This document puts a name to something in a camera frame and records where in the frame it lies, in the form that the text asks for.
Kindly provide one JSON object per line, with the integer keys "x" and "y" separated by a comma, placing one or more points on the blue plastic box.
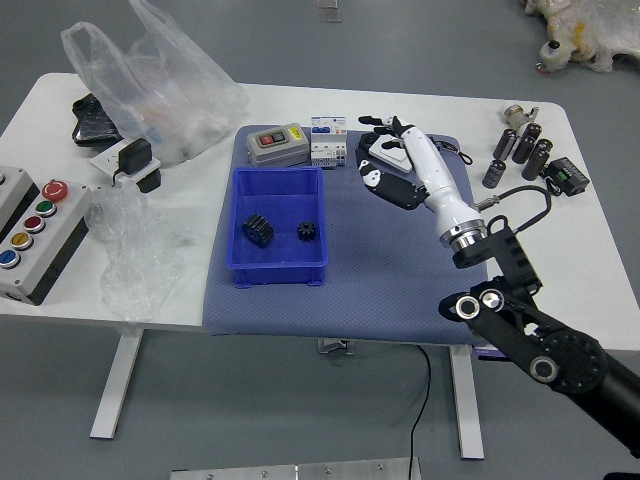
{"x": 275, "y": 195}

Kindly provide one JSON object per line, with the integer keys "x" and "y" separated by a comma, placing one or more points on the black cylindrical capacitor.
{"x": 531, "y": 130}
{"x": 505, "y": 144}
{"x": 544, "y": 147}
{"x": 522, "y": 149}
{"x": 535, "y": 164}
{"x": 494, "y": 174}

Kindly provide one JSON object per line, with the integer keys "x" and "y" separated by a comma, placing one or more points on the blue-grey mat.
{"x": 360, "y": 290}

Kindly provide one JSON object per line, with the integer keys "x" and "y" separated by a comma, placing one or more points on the metal table bracket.
{"x": 335, "y": 346}

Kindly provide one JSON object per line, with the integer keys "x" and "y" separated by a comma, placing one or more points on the black block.
{"x": 149, "y": 181}

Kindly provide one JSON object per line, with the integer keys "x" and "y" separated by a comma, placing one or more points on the big black gear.
{"x": 257, "y": 230}

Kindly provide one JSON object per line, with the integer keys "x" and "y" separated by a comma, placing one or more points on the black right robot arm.
{"x": 520, "y": 320}

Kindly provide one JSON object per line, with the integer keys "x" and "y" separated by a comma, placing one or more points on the floor outlet cover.
{"x": 330, "y": 12}

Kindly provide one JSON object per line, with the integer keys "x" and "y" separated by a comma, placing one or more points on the crumpled clear plastic wrap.
{"x": 130, "y": 250}

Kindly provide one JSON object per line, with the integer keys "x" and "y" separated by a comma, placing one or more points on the small black gear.
{"x": 306, "y": 231}

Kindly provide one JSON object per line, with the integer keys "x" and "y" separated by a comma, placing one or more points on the large clear plastic bag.
{"x": 170, "y": 110}

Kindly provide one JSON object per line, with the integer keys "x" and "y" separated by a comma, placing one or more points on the purple label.
{"x": 484, "y": 352}

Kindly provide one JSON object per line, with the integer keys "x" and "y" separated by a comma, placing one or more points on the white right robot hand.
{"x": 440, "y": 180}

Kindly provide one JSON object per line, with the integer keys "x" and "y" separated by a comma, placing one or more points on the white table leg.
{"x": 117, "y": 380}
{"x": 467, "y": 410}

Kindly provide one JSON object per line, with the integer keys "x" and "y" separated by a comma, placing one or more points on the grey control box coloured buttons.
{"x": 37, "y": 240}

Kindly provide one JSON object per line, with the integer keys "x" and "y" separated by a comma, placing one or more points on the grey push-button switch box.
{"x": 277, "y": 145}

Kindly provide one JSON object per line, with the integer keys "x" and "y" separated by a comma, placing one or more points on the white plate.
{"x": 102, "y": 162}

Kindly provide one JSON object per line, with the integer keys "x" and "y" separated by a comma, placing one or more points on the metal fitting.
{"x": 515, "y": 115}

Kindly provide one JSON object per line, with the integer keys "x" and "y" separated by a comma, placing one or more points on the black module green terminal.
{"x": 567, "y": 174}

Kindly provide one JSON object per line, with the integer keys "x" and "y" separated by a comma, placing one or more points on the black power adapter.
{"x": 132, "y": 156}

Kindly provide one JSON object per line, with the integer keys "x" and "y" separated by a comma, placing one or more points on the white wall switch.
{"x": 395, "y": 159}

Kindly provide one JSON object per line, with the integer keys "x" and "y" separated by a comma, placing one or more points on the plastic-wrapped bundle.
{"x": 585, "y": 30}

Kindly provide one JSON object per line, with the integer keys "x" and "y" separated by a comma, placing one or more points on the white circuit breaker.
{"x": 328, "y": 142}

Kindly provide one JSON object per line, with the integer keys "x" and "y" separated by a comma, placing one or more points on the metal plate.
{"x": 295, "y": 471}

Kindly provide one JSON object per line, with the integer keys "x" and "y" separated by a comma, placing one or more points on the grey control box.
{"x": 12, "y": 192}

